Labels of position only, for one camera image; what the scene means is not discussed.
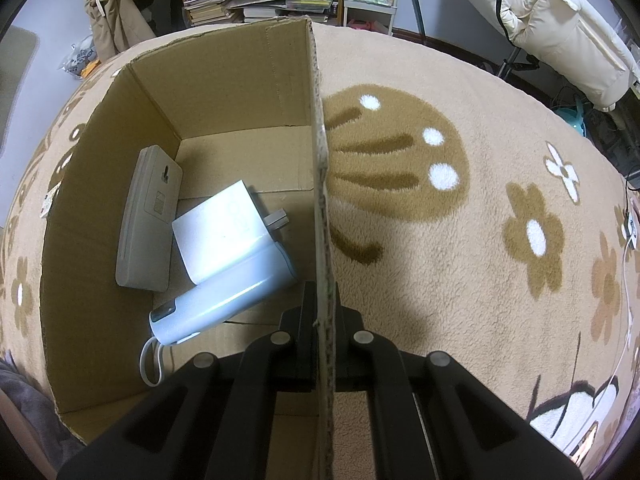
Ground khaki hanging trousers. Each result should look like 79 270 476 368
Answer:
84 0 155 63

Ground beige patterned carpet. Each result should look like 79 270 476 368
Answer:
1 22 639 477

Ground cream puffer coat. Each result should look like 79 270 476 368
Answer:
469 0 639 112

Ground teal fan base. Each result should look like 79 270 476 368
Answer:
554 98 587 138

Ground white remote control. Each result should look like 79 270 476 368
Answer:
115 145 182 292

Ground plastic bag with snacks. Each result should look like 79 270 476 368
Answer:
58 35 100 79

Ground brown cardboard box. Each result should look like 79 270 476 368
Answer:
39 20 329 465

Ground stack of books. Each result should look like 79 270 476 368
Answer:
183 0 239 27

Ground white power adapter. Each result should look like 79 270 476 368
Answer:
171 180 276 285

